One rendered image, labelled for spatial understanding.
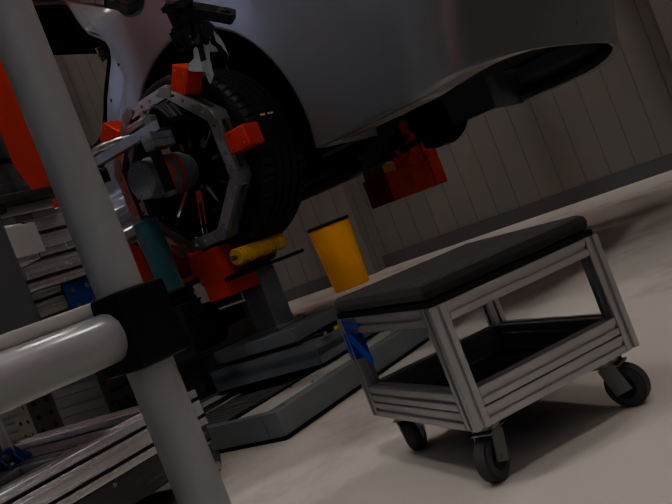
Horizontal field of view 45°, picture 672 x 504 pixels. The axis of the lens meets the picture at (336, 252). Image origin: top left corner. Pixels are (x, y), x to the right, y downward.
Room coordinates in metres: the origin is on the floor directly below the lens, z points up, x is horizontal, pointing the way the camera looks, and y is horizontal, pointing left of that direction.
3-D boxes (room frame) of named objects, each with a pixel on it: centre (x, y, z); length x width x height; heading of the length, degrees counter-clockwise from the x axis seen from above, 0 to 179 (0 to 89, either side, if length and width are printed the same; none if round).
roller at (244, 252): (2.74, 0.24, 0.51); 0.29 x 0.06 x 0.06; 144
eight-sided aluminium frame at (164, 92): (2.73, 0.40, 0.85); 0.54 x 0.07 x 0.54; 54
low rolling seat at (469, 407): (1.48, -0.18, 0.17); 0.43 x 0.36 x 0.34; 22
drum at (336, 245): (6.89, -0.02, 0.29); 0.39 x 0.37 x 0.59; 143
